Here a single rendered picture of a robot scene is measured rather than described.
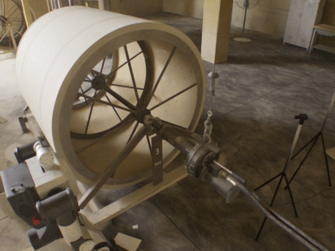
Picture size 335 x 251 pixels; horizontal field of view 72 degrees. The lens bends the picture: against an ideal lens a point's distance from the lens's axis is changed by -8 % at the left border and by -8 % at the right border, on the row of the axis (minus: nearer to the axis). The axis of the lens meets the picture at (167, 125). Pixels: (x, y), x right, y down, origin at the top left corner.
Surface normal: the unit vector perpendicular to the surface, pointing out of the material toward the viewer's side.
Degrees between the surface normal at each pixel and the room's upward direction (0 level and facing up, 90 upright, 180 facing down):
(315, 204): 0
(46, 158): 90
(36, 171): 0
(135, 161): 1
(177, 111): 63
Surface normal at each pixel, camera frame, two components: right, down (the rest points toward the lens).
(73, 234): 0.61, 0.44
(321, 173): 0.00, -0.83
